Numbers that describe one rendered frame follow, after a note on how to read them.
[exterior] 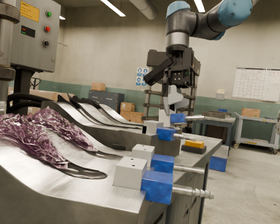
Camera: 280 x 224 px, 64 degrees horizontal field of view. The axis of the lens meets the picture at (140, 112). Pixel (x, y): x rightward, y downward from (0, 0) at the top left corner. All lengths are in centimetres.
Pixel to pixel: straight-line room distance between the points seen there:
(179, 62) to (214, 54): 661
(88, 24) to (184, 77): 887
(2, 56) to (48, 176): 85
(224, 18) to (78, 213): 58
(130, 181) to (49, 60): 119
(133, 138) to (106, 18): 862
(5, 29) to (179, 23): 72
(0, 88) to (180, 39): 76
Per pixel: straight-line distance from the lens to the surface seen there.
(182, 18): 77
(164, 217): 75
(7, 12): 113
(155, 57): 486
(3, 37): 113
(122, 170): 30
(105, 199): 27
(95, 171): 36
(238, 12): 68
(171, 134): 56
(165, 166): 41
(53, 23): 147
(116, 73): 831
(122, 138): 57
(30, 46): 135
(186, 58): 72
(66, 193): 28
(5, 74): 109
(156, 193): 31
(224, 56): 729
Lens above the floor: 97
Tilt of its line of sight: 3 degrees down
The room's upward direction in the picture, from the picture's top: 7 degrees clockwise
